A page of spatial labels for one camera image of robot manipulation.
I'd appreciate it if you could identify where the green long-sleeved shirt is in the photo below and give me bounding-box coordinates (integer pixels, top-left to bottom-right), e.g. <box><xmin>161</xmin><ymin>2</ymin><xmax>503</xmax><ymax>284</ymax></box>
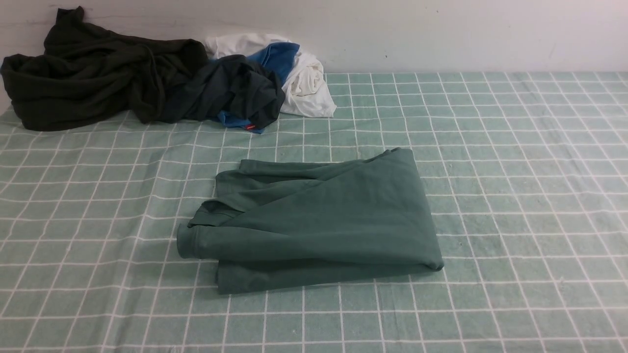
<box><xmin>177</xmin><ymin>148</ymin><xmax>444</xmax><ymax>294</ymax></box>

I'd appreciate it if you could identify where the white garment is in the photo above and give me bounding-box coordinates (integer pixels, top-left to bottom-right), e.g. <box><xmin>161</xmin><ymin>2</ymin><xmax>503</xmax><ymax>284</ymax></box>
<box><xmin>205</xmin><ymin>33</ymin><xmax>337</xmax><ymax>118</ymax></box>

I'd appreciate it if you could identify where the dark grey garment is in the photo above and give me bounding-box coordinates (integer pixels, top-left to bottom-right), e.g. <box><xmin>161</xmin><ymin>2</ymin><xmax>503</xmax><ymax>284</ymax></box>
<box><xmin>158</xmin><ymin>54</ymin><xmax>285</xmax><ymax>130</ymax></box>

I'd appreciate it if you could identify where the blue garment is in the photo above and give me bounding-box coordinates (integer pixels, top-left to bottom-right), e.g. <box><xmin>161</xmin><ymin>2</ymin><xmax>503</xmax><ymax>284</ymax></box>
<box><xmin>217</xmin><ymin>42</ymin><xmax>300</xmax><ymax>134</ymax></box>

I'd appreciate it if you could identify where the green checkered tablecloth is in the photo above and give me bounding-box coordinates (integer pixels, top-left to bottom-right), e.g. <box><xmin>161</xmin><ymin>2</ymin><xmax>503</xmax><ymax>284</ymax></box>
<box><xmin>0</xmin><ymin>72</ymin><xmax>628</xmax><ymax>353</ymax></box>

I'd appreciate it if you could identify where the dark olive garment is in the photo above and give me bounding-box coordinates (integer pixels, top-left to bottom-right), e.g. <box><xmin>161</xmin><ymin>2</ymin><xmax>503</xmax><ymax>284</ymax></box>
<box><xmin>1</xmin><ymin>7</ymin><xmax>208</xmax><ymax>131</ymax></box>

